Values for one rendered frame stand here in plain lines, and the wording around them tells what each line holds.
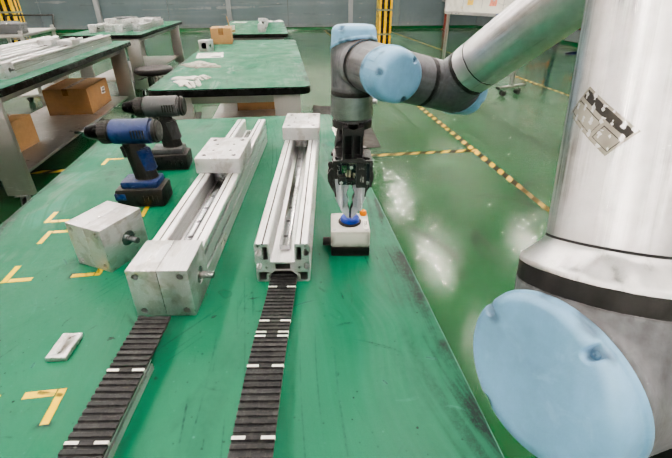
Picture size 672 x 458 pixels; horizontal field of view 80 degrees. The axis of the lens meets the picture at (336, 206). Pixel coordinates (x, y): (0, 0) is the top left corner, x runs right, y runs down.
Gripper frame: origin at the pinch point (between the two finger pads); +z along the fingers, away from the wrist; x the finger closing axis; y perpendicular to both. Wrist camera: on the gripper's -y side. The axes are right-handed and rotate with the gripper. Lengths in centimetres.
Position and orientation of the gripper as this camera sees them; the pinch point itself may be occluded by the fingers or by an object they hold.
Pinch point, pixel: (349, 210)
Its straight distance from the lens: 83.6
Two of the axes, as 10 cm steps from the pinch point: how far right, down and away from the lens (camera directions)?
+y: 0.1, 4.7, -8.8
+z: 0.0, 8.8, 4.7
